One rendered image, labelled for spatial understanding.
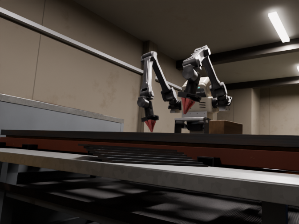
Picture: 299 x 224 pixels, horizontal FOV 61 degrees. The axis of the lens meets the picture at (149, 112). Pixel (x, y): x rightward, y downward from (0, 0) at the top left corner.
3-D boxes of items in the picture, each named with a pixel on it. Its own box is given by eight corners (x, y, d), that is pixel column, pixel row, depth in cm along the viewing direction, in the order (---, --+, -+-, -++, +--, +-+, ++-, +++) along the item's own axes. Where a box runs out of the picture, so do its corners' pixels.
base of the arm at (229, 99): (232, 98, 194) (217, 99, 202) (229, 90, 190) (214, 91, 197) (230, 106, 189) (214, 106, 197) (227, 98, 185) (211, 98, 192)
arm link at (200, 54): (211, 55, 161) (194, 61, 165) (208, 46, 159) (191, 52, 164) (203, 67, 122) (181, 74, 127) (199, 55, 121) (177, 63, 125)
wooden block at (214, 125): (224, 135, 82) (224, 119, 83) (208, 135, 86) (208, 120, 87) (242, 138, 90) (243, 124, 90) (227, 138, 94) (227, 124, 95)
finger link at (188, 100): (185, 114, 120) (191, 94, 120) (172, 110, 124) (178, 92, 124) (191, 116, 126) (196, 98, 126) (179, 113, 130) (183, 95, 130)
